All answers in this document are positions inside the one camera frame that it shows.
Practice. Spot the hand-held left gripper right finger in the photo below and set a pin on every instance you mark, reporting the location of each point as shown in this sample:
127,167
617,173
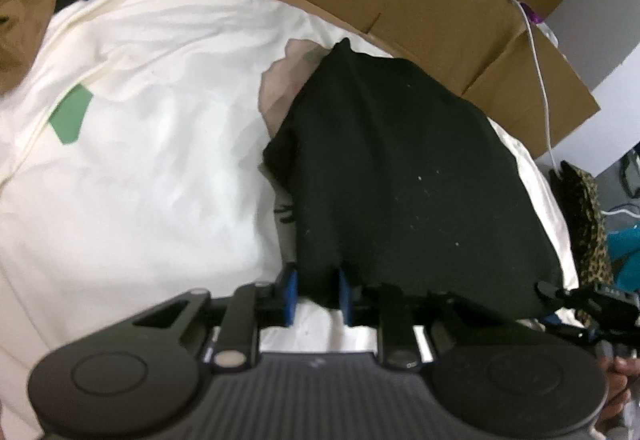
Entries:
345,296

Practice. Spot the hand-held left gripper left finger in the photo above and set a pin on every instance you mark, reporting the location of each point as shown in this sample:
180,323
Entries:
289,294

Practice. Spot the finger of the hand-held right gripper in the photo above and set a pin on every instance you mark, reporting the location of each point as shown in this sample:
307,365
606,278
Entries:
567,327
570,297

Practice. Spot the black garment with floral lining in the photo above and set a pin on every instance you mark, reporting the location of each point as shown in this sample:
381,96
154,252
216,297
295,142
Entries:
400,170

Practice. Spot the person's right hand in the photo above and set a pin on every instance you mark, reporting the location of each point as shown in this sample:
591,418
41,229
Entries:
625,385

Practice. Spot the blue patterned blanket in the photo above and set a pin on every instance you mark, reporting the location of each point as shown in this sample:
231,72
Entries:
625,255

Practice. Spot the leopard print garment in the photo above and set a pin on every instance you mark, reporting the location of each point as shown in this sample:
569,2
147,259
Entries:
587,230

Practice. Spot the cream bear print blanket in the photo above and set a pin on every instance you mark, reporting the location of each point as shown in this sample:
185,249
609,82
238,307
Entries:
150,145

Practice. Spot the purple and white packet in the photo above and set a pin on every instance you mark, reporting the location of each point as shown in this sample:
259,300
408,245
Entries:
537,17

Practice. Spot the brown garment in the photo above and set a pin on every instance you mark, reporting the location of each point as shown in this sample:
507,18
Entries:
20,20

